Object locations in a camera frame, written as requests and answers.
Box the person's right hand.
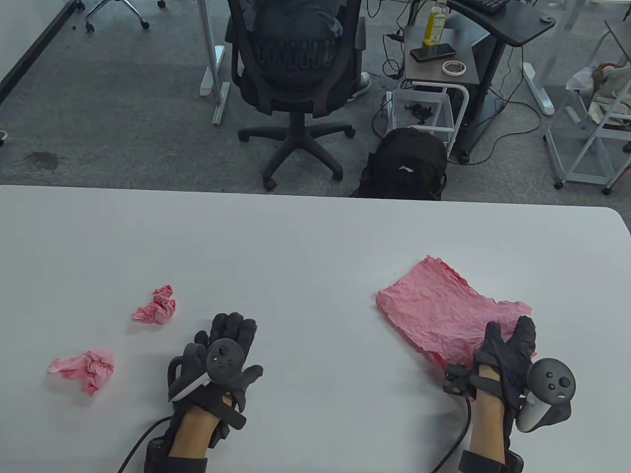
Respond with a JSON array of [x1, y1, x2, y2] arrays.
[[473, 315, 538, 410]]

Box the person's left hand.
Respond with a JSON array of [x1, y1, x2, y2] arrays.
[[194, 313, 264, 413]]

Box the person's left forearm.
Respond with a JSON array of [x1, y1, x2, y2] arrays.
[[170, 404, 223, 460]]

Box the person's right forearm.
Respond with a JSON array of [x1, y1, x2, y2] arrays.
[[468, 377, 509, 461]]

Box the black left hand controller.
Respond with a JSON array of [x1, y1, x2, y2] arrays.
[[168, 339, 245, 402]]

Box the black hand controller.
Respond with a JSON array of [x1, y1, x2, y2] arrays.
[[515, 358, 576, 433], [168, 339, 245, 402]]

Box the black right hand controller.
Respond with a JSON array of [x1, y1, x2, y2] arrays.
[[515, 358, 576, 433]]

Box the white wheeled shelf cart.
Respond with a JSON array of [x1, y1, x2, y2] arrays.
[[544, 20, 631, 195]]

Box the black backpack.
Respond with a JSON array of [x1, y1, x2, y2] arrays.
[[350, 127, 448, 201]]

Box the black mesh office chair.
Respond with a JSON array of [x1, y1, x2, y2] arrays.
[[225, 0, 369, 192]]

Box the small black gadget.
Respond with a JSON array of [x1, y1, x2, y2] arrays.
[[404, 102, 434, 124]]

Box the white desk leg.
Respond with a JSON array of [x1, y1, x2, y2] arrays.
[[197, 0, 231, 126], [522, 0, 590, 117]]

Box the beige cloth bundle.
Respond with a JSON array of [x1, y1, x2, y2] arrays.
[[566, 62, 631, 129]]

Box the black smartphone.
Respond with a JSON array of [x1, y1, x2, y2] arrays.
[[410, 43, 456, 63]]

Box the black standing desk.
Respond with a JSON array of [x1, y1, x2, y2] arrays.
[[446, 0, 557, 166]]

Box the chrome base office chair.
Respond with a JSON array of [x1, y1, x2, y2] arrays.
[[84, 0, 167, 33]]

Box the yellow liquid bottle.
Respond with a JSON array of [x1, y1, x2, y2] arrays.
[[424, 0, 448, 47]]

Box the black keyboard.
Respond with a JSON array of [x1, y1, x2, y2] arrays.
[[463, 0, 511, 13]]

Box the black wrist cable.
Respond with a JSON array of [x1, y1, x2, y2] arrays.
[[118, 418, 173, 473], [433, 394, 472, 473]]

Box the grey side table white frame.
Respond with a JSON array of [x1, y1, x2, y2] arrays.
[[389, 25, 481, 156]]

